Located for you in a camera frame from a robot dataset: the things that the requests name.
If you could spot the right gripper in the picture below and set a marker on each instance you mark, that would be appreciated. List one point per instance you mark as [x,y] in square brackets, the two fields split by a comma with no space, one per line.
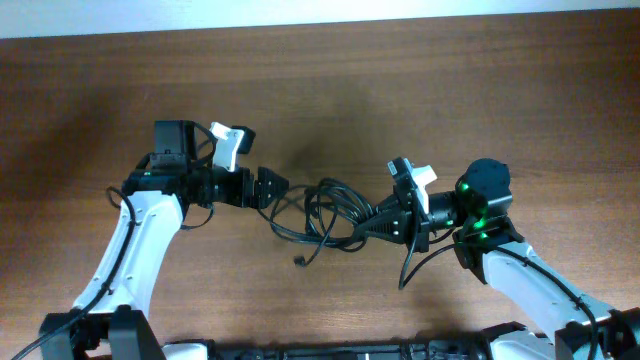
[388,222]

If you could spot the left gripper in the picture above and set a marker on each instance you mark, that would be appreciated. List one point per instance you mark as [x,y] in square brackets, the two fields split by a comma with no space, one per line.
[258,197]

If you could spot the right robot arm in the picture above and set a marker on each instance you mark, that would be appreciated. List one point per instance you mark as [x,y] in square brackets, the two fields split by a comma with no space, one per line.
[474,214]

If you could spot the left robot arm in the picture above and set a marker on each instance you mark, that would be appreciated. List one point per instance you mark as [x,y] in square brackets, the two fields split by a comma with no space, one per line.
[155,198]

